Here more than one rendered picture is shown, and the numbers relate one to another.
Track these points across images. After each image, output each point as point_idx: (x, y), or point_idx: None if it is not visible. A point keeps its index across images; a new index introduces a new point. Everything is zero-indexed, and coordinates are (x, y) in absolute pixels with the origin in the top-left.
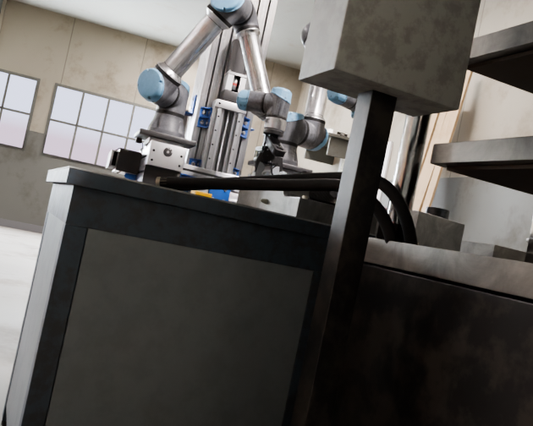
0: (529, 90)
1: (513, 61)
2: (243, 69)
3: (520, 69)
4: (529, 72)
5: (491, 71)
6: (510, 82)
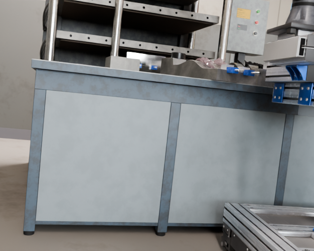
0: (187, 21)
1: (204, 27)
2: None
3: (199, 25)
4: (196, 25)
5: (205, 24)
6: (196, 22)
